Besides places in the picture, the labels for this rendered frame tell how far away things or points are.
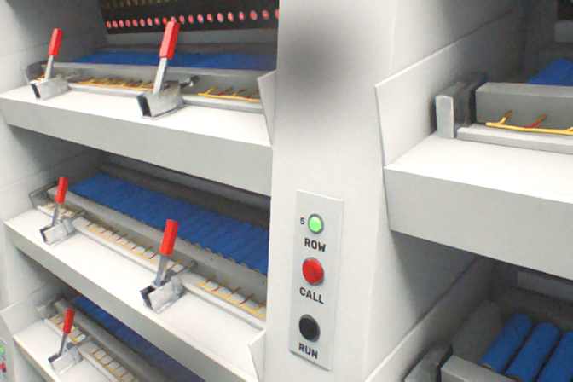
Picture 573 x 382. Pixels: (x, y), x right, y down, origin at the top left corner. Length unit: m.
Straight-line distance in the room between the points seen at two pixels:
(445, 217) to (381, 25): 0.12
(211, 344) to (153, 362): 0.29
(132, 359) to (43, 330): 0.24
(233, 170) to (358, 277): 0.15
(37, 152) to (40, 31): 0.19
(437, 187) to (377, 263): 0.07
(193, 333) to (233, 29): 0.37
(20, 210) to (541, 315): 0.77
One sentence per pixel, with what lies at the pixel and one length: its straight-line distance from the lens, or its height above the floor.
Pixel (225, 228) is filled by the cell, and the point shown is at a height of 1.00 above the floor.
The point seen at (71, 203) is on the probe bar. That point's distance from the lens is 0.86.
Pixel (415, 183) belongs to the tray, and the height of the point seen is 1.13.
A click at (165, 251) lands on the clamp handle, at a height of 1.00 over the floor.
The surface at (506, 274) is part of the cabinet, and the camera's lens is 0.52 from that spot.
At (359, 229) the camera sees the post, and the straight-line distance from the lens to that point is 0.34.
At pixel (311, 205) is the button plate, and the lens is 0.36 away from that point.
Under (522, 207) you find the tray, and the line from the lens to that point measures 0.29.
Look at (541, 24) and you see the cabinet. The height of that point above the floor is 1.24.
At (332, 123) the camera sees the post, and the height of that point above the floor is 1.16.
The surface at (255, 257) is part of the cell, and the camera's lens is 0.58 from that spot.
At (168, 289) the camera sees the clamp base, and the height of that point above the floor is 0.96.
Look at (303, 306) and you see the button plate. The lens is 0.39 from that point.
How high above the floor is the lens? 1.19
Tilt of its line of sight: 13 degrees down
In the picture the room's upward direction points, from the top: 3 degrees clockwise
